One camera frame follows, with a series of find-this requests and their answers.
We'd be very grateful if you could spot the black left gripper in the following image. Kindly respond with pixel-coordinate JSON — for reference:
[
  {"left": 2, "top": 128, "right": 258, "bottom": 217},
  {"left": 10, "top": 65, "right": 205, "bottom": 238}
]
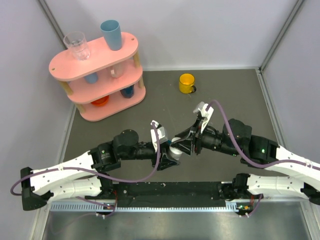
[{"left": 120, "top": 142, "right": 180, "bottom": 170}]

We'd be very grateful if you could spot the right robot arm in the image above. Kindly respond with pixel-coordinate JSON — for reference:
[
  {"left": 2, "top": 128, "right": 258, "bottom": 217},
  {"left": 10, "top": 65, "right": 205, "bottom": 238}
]
[{"left": 170, "top": 118, "right": 320, "bottom": 205}]

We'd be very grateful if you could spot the pink three-tier wooden shelf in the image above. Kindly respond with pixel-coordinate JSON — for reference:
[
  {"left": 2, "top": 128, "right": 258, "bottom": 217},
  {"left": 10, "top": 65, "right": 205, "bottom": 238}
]
[{"left": 48, "top": 32, "right": 146, "bottom": 122}]

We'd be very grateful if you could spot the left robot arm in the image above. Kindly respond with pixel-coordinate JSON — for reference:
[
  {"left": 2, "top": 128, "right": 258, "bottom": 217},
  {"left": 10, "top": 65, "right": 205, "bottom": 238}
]
[{"left": 20, "top": 127, "right": 182, "bottom": 211}]

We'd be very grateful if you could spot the orange plastic bowl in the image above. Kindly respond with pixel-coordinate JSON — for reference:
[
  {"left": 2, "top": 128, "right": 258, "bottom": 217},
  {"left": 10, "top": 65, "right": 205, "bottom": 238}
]
[{"left": 91, "top": 95, "right": 110, "bottom": 107}]

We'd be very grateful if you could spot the clear drinking glass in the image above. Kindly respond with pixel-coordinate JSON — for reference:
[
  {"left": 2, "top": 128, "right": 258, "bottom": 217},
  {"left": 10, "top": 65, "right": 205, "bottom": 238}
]
[{"left": 63, "top": 31, "right": 91, "bottom": 61}]

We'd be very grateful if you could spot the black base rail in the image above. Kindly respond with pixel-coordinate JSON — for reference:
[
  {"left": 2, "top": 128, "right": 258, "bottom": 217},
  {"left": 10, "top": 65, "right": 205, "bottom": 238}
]
[{"left": 114, "top": 181, "right": 237, "bottom": 208}]

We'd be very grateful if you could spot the dark blue faceted cup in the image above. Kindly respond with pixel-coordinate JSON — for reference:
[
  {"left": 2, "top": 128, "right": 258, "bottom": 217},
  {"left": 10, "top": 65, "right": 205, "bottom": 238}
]
[{"left": 120, "top": 85, "right": 135, "bottom": 99}]

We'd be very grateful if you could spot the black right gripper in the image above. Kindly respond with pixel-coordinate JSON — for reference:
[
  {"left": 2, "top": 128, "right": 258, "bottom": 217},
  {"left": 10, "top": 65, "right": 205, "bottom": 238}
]
[{"left": 171, "top": 117, "right": 240, "bottom": 157}]

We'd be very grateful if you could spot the yellow mug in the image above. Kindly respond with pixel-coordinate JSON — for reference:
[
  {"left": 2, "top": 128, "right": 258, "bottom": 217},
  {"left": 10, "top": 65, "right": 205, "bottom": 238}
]
[{"left": 179, "top": 73, "right": 197, "bottom": 94}]

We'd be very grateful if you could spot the white pill bottle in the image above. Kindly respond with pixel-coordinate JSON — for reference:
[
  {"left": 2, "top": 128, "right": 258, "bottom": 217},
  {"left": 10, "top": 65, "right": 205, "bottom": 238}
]
[{"left": 169, "top": 145, "right": 183, "bottom": 162}]

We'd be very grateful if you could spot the light blue plastic tumbler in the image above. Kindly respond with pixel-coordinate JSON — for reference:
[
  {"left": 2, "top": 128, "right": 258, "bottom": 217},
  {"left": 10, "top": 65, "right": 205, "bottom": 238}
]
[{"left": 100, "top": 19, "right": 122, "bottom": 51}]

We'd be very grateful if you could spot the small light blue cup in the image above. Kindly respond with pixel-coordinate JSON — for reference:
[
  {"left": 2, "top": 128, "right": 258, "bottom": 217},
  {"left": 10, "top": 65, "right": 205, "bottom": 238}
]
[{"left": 84, "top": 72, "right": 99, "bottom": 84}]

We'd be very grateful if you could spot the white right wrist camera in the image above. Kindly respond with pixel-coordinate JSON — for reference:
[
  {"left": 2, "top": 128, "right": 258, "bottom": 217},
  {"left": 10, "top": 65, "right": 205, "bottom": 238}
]
[{"left": 193, "top": 101, "right": 214, "bottom": 134}]

